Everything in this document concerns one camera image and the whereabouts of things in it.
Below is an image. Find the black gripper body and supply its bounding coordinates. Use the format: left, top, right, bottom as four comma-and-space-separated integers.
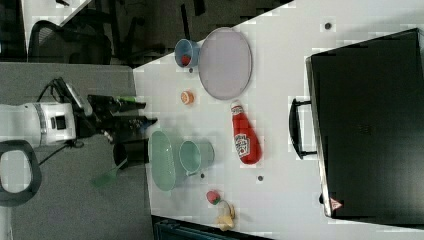
74, 95, 122, 138

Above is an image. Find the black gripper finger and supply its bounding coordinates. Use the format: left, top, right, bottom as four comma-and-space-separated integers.
118, 100, 146, 112
116, 116, 158, 133

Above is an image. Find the red ketchup bottle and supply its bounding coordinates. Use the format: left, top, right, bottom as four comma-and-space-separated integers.
230, 101, 262, 165

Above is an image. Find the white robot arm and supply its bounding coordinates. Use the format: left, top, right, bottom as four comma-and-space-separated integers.
1, 95, 157, 207

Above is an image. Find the green marker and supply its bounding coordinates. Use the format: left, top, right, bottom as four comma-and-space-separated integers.
117, 96, 137, 102

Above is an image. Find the green spatula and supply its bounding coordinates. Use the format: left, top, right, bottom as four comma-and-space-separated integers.
90, 159, 127, 188

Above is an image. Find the orange slice toy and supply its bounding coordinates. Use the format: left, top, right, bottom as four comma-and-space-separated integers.
180, 90, 194, 105

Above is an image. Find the green cup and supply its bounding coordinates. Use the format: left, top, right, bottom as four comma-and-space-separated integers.
179, 140, 215, 176

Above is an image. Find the black office chair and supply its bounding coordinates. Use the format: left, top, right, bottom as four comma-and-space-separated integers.
27, 20, 112, 65

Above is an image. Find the red toy fruit in cup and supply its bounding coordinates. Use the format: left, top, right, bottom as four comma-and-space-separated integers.
181, 55, 191, 66

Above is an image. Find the blue cup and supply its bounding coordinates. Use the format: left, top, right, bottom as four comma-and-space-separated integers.
175, 39, 200, 67

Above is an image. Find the dark bin under table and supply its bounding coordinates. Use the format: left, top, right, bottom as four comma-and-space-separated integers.
152, 215, 271, 240

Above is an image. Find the red strawberry toy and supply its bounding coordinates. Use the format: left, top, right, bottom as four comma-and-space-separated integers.
206, 190, 221, 205

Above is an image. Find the grey round plate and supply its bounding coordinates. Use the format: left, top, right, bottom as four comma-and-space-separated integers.
198, 27, 252, 100

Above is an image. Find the yellow banana toy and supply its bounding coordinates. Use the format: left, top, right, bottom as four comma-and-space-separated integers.
216, 200, 235, 231

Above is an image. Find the black toaster oven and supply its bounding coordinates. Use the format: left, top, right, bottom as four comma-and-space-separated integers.
306, 28, 424, 228

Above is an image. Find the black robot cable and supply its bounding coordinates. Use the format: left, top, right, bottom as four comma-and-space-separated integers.
36, 77, 85, 166

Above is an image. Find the black oven handle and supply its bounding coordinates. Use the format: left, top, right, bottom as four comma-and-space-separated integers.
289, 99, 316, 159

